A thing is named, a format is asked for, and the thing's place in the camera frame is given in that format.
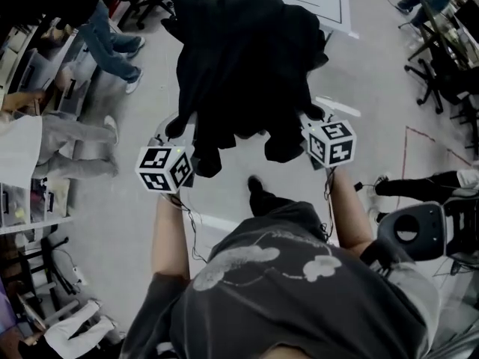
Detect white power strip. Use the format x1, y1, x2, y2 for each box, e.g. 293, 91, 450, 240
72, 265, 89, 286

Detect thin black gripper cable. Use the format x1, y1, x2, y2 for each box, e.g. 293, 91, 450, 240
323, 166, 338, 243
170, 194, 209, 264

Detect person's left black shoe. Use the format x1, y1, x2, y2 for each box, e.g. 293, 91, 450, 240
247, 174, 265, 194

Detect person's black trousers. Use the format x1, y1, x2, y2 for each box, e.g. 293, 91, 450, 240
248, 188, 327, 239

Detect white shelving unit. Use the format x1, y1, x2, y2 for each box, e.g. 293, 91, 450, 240
0, 13, 106, 236

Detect dark cluttered desk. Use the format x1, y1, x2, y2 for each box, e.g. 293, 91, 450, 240
397, 0, 479, 73

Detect black metal frame stool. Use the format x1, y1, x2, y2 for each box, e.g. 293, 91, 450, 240
0, 233, 82, 322

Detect red floor tape line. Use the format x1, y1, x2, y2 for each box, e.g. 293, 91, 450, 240
396, 125, 473, 209

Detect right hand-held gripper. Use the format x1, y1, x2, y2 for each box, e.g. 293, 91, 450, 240
299, 104, 356, 170

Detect person's grey printed t-shirt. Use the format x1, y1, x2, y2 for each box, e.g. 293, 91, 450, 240
119, 215, 441, 359

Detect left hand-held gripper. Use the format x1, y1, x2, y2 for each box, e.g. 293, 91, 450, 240
135, 111, 198, 194

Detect thin black left gripper cable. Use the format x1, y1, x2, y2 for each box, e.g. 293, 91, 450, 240
170, 194, 209, 264

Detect black swivel chair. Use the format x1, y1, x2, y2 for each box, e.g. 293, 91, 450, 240
403, 39, 479, 116

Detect black jacket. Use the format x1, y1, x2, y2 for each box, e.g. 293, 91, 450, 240
170, 0, 330, 179

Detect thin black right gripper cable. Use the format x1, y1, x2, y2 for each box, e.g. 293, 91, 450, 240
323, 166, 338, 243

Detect person's right forearm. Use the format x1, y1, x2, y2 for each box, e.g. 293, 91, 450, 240
324, 165, 376, 254

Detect row of clear storage bins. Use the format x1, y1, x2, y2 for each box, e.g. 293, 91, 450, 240
0, 31, 99, 116

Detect person's left forearm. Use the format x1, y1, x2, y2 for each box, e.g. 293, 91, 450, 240
151, 191, 192, 280

